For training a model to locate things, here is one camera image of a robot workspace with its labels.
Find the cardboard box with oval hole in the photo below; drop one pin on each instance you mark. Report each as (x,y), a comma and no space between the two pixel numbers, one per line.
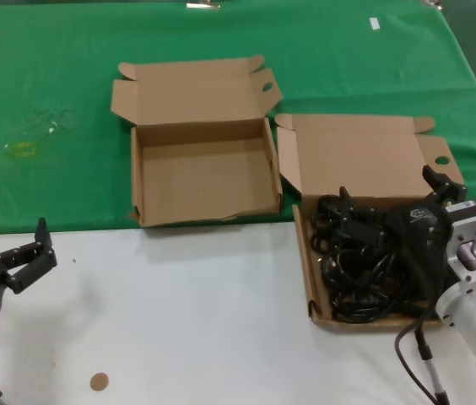
(204,181)

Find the cardboard box with round hole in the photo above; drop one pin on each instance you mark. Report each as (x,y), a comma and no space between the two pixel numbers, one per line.
(356,156)

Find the white tape strip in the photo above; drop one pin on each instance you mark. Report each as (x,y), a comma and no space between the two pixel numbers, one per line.
(374,23)

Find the round brown sticker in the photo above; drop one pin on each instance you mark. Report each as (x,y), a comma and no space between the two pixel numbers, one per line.
(98,381)

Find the metal cloth clip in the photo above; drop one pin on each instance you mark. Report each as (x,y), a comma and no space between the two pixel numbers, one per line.
(202,5)
(433,3)

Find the green tablecloth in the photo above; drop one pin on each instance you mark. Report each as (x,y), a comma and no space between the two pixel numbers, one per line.
(52,63)

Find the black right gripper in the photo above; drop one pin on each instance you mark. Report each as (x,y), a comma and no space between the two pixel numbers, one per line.
(421,236)

